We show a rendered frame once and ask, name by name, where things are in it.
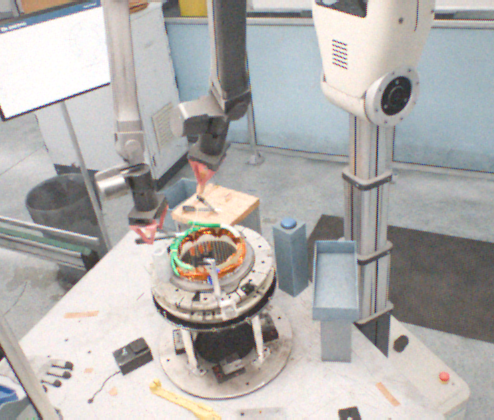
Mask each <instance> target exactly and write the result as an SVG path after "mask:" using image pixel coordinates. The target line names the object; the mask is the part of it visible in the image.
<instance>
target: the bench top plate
mask: <svg viewBox="0 0 494 420"><path fill-rule="evenodd" d="M138 237H140V236H139V235H138V234H137V233H136V232H135V231H133V230H130V231H129V233H128V234H127V235H126V236H125V237H123V238H122V240H121V241H120V242H119V243H118V244H117V245H115V246H114V248H113V249H112V250H111V251H110V252H109V253H107V255H106V256H105V257H104V258H103V259H102V260H100V262H99V263H98V264H97V265H96V266H95V267H94V268H92V270H91V271H90V272H89V273H88V274H87V275H85V277H84V278H83V279H82V280H81V281H80V282H78V284H77V285H76V286H75V287H74V288H73V289H72V290H71V291H70V292H69V293H68V294H67V295H66V296H65V297H64V298H63V299H62V300H61V301H60V302H59V303H58V304H57V305H56V306H55V307H54V308H53V309H52V310H51V311H50V312H49V313H48V314H47V315H46V316H45V317H44V318H43V319H42V320H41V321H40V322H39V323H38V324H37V325H36V326H35V327H34V328H33V329H32V330H31V332H29V333H28V334H27V335H26V336H25V337H24V339H22V340H21V341H20V342H19V345H20V346H21V348H22V350H23V351H24V353H25V356H30V355H42V356H45V357H48V358H52V359H61V360H65V361H68V362H71V363H74V367H73V368H72V369H67V368H63V367H59V366H55V367H54V368H58V369H63V370H67V371H69V372H70V373H71V374H72V377H70V378H68V379H67V378H64V377H60V376H54V375H50V374H49V376H53V377H55V378H56V379H58V380H60V381H61V383H62V385H61V387H60V388H57V387H55V386H54V385H52V384H50V383H46V382H43V383H42V384H44V385H45V386H46V387H47V392H46V394H47V396H48V399H49V400H50V402H51V404H52V405H54V406H55V407H57V408H60V409H61V410H62V414H63V420H184V418H185V420H200V419H198V418H196V417H194V414H193V412H192V411H189V410H187V409H184V408H182V407H179V406H178V405H176V404H174V403H172V402H168V401H166V400H164V399H162V398H160V397H158V396H156V395H155V394H151V392H150V389H149V387H148V385H149V384H150V383H151V382H152V383H153V380H154V377H156V378H157V379H159V380H160V381H161V384H162V388H164V389H167V390H169V391H170V392H172V393H175V394H177V395H180V396H183V397H185V398H186V399H188V400H191V401H192V402H196V403H199V402H201V403H203V404H205V405H207V406H209V407H211V408H213V410H215V411H216V412H217V415H219V416H221V417H222V420H237V410H240V409H253V408H268V407H281V406H284V415H285V420H339V417H338V410H339V409H341V408H346V407H355V406H356V407H358V410H359V413H360V415H361V417H362V420H446V417H445V416H444V415H443V414H442V413H441V412H440V411H439V410H438V409H436V408H435V407H434V406H433V404H432V403H430V402H429V400H428V399H427V397H426V396H424V395H423V394H422V393H421V391H420V390H418V389H417V388H416V387H415V386H414V384H413V383H411V382H410V381H409V380H408V378H407V377H405V376H404V375H403V374H402V373H401V371H400V370H398V369H397V368H396V367H395V366H394V364H393V363H391V362H390V361H389V360H388V359H387V357H386V356H384V355H383V354H382V353H381V352H380V350H379V349H377V348H376V347H375V346H374V345H373V343H372V342H370V341H369V340H368V339H367V338H366V336H365V335H363V334H362V333H361V332H360V331H359V329H358V328H356V327H355V326H354V325H353V324H352V344H351V363H343V362H324V361H321V330H320V321H312V313H311V302H312V288H313V284H312V283H311V282H310V281H309V280H308V285H309V286H308V287H307V289H305V290H304V291H303V292H301V293H300V294H299V295H298V296H297V297H296V298H293V297H292V296H291V295H289V294H287V293H285V292H283V291H281V290H280V289H278V283H277V290H276V292H275V295H274V297H273V299H272V300H270V301H271V302H273V303H274V304H276V306H277V307H279V308H280V309H281V310H282V311H283V312H284V314H285V315H286V316H287V318H288V320H289V322H290V323H291V326H292V337H293V342H292V348H291V354H290V356H289V359H288V360H287V362H286V363H285V365H284V366H283V368H282V369H281V371H280V372H279V373H278V374H276V376H275V377H274V378H273V379H272V380H270V381H268V382H267V383H266V384H264V385H263V386H261V387H260V388H257V389H255V390H253V391H251V392H249V393H246V394H244V395H240V396H232V397H226V398H209V397H203V396H199V395H192V394H191V393H188V392H186V391H185V390H183V389H182V388H178V387H177V385H175V384H174V383H173V382H172V381H170V380H169V378H168V376H167V375H166V373H164V371H163V369H162V365H161V362H160V358H159V344H160V340H161V335H162V333H163V330H164V329H165V328H166V326H167V325H168V322H166V321H165V320H164V319H162V318H161V315H160V314H159V312H158V313H157V311H156V309H155V307H154V305H153V297H152V292H151V290H150V288H151V284H150V281H149V278H151V276H150V275H149V274H148V272H147V271H148V268H149V265H150V262H151V261H150V260H152V254H151V253H152V252H153V251H154V249H155V248H156V247H157V246H159V247H161V248H165V247H166V246H167V245H165V243H166V242H167V239H162V240H158V241H154V243H153V245H147V244H144V245H136V244H135V243H133V242H134V241H135V238H138ZM144 265H145V267H144ZM145 268H146V269H147V271H146V270H145ZM151 289H152V288H151ZM93 311H99V313H98V316H94V317H86V318H73V319H64V316H65V313H66V312H93ZM141 336H143V337H144V338H145V340H146V343H147V344H148V345H149V347H150V349H151V351H152V354H153V357H154V360H153V361H151V362H149V364H148V363H147V364H148V365H147V364H146V365H145V366H141V367H139V368H138V369H136V370H134V371H132V372H130V373H128V374H126V375H125V376H123V375H122V373H121V372H119V373H117V374H116V375H114V376H112V377H111V378H110V379H108V378H109V377H110V376H111V375H112V374H114V373H116V372H118V371H120V370H119V368H118V366H117V364H116V361H115V359H114V357H113V355H112V351H114V350H117V349H119V348H121V347H123V346H124V345H126V344H128V343H131V342H132V341H134V340H136V339H138V338H139V337H141ZM307 355H308V356H307ZM309 356H310V357H311V358H312V359H311V358H310V357H309ZM313 359H314V362H311V361H313ZM4 360H5V358H4V359H2V360H1V361H0V365H1V363H2V362H3V361H4ZM309 362H311V363H309ZM95 365H96V366H95ZM85 368H94V370H93V371H92V373H83V372H84V371H85ZM101 372H102V373H101ZM95 373H96V374H95ZM160 375H161V376H160ZM99 376H101V377H99ZM95 377H96V378H98V379H96V378H95ZM103 377H104V378H103ZM159 377H160V378H159ZM77 378H78V379H77ZM91 378H92V380H90V379H91ZM100 379H101V380H100ZM106 379H108V380H107V381H106V382H105V383H104V385H103V382H104V381H105V380H106ZM112 380H113V381H112ZM147 380H148V381H149V382H150V383H149V382H148V381H147ZM77 381H78V382H77ZM79 381H80V382H79ZM84 381H85V382H84ZM101 381H102V382H101ZM138 381H139V382H138ZM137 382H138V383H137ZM379 382H381V383H382V384H383V385H384V386H385V387H386V389H387V390H388V391H389V392H391V394H392V395H393V397H394V398H396V399H397V400H398V401H399V403H400V404H401V405H399V406H396V407H394V406H393V405H392V404H391V403H390V402H389V401H388V400H387V399H386V398H385V396H384V395H383V394H382V393H381V392H380V391H379V389H378V388H377V387H376V385H375V384H377V383H379ZM0 383H1V384H4V385H6V386H8V387H13V388H15V389H16V394H17V395H18V396H19V399H18V400H20V399H21V398H22V397H23V396H24V395H26V394H25V392H24V390H23V389H22V388H21V386H20V384H17V383H15V382H14V381H12V380H11V379H10V378H9V377H7V376H5V375H0ZM106 383H107V384H106ZM139 383H140V384H139ZM288 384H289V385H288ZM110 385H111V386H110ZM287 385H288V387H287ZM102 386H103V389H102V390H101V391H100V392H97V391H99V390H100V389H101V387H102ZM114 386H116V389H117V393H118V395H110V394H109V393H108V392H109V391H110V390H111V389H112V388H113V387H114ZM286 387H287V388H286ZM285 388H286V389H285ZM144 390H145V391H144ZM96 392H97V394H96V395H95V397H94V401H93V403H91V404H88V402H87V401H88V399H92V397H93V395H94V394H95V393H96ZM136 392H138V393H136ZM133 393H135V394H133ZM94 402H95V403H94ZM120 403H121V404H120ZM122 403H123V404H122ZM146 409H147V410H146ZM132 410H133V411H132ZM131 411H132V412H131ZM146 411H147V412H146ZM144 415H145V416H144ZM151 417H153V418H151ZM154 418H155V419H154ZM164 418H165V419H164Z"/></svg>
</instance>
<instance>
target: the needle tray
mask: <svg viewBox="0 0 494 420"><path fill-rule="evenodd" d="M311 313H312V321H320V330H321V361H324V362H343V363H351V344H352V321H359V296H358V273H357V250H356V241H316V245H315V260H314V274H313V288H312V302H311Z"/></svg>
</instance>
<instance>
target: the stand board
mask: <svg viewBox="0 0 494 420"><path fill-rule="evenodd" d="M212 186H214V184H212V183H209V184H208V185H206V187H205V191H204V192H206V191H207V190H208V189H210V188H211V187H212ZM230 192H231V194H232V198H230V200H228V201H227V202H225V198H224V197H225V196H226V195H227V194H229V193H230ZM197 194H198V193H197ZM197 194H195V195H194V196H193V197H191V199H189V200H187V201H186V202H185V203H183V205H182V206H188V205H190V204H191V202H192V201H194V200H195V199H197V196H196V195H197ZM198 195H199V194H198ZM206 201H207V202H208V203H209V204H210V205H211V206H213V207H214V208H219V209H222V211H220V210H215V212H217V213H218V214H211V215H210V216H209V217H207V216H206V211H198V214H197V211H195V212H189V211H187V212H186V213H185V214H183V215H181V213H180V211H182V210H183V207H182V206H179V207H178V208H177V209H175V211H174V212H172V213H171V214H172V218H173V219H174V220H175V221H178V222H183V223H185V224H188V221H193V222H194V221H195V222H214V223H221V224H222V223H224V224H230V227H232V228H234V226H235V225H238V223H239V222H241V221H242V220H244V219H245V218H246V216H247V215H248V214H250V213H251V212H253V210H254V209H255V208H256V207H257V206H259V205H260V198H256V197H253V196H250V195H247V194H244V193H241V192H238V191H232V190H230V189H226V188H223V187H221V186H218V188H216V189H215V190H214V191H212V192H211V193H210V194H208V195H207V196H206ZM205 205H206V204H204V203H202V202H201V201H199V202H198V205H197V204H196V205H195V207H197V208H209V207H208V206H205ZM196 214H197V217H196ZM195 217H196V220H195ZM188 225H191V224H188ZM191 226H193V227H198V226H196V225H191Z"/></svg>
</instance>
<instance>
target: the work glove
mask: <svg viewBox="0 0 494 420"><path fill-rule="evenodd" d="M26 358H27V360H28V361H29V362H30V364H31V366H32V369H33V371H34V373H35V375H37V377H38V379H39V381H40V384H41V386H42V387H43V389H44V390H45V392H47V387H46V386H45V385H44V384H42V383H43V382H46V383H50V384H52V385H54V386H55V387H57V388H60V387H61V385H62V383H61V381H60V380H58V379H56V378H55V377H53V376H49V374H50V375H54V376H60V377H64V378H67V379H68V378H70V377H72V374H71V373H70V372H69V371H67V370H63V369H58V368H54V367H55V366H59V367H63V368H67V369H72V368H73V367H74V363H71V362H68V361H65V360H61V359H52V358H48V357H45V356H42V355H30V356H26ZM0 375H5V376H7V377H9V378H10V379H11V380H12V381H14V382H15V383H17V384H20V383H19V381H18V380H17V378H16V377H15V375H14V374H13V372H12V369H11V367H10V366H9V365H8V363H7V361H6V359H5V360H4V361H3V362H2V363H1V365H0Z"/></svg>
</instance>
